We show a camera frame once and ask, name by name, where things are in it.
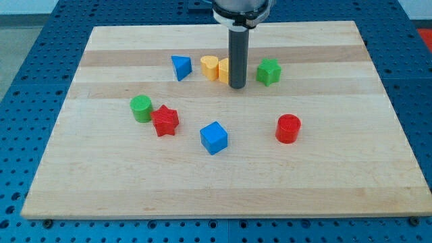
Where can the blue cube block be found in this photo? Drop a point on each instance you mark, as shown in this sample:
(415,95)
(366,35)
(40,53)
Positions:
(214,138)

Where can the red cylinder block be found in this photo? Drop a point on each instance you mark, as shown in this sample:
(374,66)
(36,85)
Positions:
(288,127)

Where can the blue triangle block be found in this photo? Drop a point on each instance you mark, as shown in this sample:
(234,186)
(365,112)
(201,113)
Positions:
(182,66)

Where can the blue perforated table plate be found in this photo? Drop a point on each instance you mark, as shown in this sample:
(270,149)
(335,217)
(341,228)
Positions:
(32,103)

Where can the yellow heart block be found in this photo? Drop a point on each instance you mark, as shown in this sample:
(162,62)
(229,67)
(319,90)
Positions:
(210,67)

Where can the yellow block behind rod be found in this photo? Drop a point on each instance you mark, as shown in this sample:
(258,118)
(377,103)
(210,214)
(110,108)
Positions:
(224,71)

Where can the green cylinder block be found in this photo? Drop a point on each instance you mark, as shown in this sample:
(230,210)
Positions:
(141,107)

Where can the wooden board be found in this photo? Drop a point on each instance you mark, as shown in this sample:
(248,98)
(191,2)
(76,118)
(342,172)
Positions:
(351,157)

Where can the grey cylindrical pointer rod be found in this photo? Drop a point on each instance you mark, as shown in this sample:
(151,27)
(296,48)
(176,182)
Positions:
(238,58)

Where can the green star block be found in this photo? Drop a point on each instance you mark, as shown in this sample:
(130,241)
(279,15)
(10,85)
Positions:
(268,71)

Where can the red star block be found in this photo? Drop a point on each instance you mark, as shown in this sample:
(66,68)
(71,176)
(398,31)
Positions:
(165,120)

